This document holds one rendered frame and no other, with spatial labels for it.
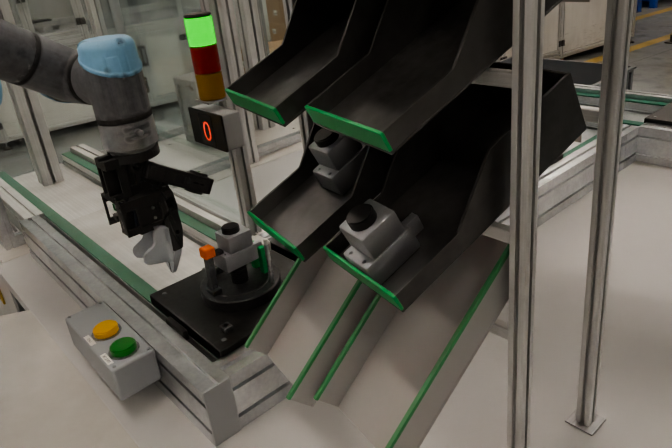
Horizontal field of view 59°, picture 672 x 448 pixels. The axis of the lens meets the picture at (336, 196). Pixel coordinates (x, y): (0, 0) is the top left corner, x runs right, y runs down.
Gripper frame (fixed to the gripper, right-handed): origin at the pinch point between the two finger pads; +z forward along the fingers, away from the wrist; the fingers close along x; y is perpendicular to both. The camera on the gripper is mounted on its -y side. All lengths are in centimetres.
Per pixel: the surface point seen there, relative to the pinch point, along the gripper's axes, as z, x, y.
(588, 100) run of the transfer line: 14, -10, -153
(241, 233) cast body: -1.1, 2.1, -11.3
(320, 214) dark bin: -14.1, 29.3, -7.4
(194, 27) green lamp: -32.1, -17.4, -20.5
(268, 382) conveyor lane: 16.5, 16.7, -3.1
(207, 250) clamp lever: -0.1, 0.9, -5.3
